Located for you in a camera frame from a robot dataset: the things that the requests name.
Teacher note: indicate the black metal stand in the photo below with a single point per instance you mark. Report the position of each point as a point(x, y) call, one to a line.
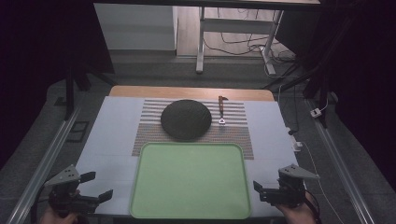
point(70, 93)
point(322, 81)

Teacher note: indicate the black plug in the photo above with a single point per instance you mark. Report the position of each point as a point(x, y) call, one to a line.
point(291, 132)

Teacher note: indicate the wooden table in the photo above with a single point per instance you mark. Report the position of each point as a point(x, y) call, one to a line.
point(186, 92)

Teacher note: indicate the person's right hand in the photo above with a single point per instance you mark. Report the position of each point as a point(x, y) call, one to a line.
point(297, 215)

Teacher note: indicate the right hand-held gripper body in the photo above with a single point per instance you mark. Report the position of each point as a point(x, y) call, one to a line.
point(292, 189)

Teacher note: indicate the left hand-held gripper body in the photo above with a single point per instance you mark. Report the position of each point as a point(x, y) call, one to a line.
point(63, 177)

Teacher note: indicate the striped woven placemat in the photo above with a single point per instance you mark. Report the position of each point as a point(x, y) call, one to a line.
point(230, 137)

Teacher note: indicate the white power adapter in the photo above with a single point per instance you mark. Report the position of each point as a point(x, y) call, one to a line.
point(315, 112)

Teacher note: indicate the person's left hand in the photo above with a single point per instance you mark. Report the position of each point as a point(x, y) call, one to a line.
point(56, 217)

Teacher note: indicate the white desk frame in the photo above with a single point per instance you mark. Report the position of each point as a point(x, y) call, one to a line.
point(233, 25)

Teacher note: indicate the aluminium rail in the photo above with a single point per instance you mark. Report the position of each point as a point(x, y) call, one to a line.
point(43, 165)
point(339, 168)

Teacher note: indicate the white table cloth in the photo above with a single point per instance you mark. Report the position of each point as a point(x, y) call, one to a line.
point(109, 130)

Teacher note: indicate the dark round plate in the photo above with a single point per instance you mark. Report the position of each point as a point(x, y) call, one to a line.
point(186, 119)

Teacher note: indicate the green plastic tray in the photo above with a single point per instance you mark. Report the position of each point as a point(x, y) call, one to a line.
point(190, 182)

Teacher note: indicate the white cabinet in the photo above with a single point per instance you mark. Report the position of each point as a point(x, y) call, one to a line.
point(134, 28)

